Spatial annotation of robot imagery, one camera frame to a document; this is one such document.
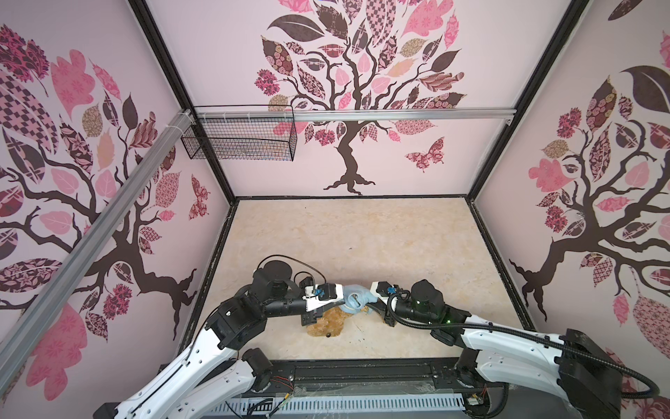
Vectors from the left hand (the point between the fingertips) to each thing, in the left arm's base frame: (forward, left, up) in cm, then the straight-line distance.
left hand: (340, 300), depth 63 cm
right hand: (+6, -8, -10) cm, 14 cm away
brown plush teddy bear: (-3, +3, -11) cm, 12 cm away
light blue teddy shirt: (+2, -4, -4) cm, 6 cm away
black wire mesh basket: (+61, +37, +9) cm, 72 cm away
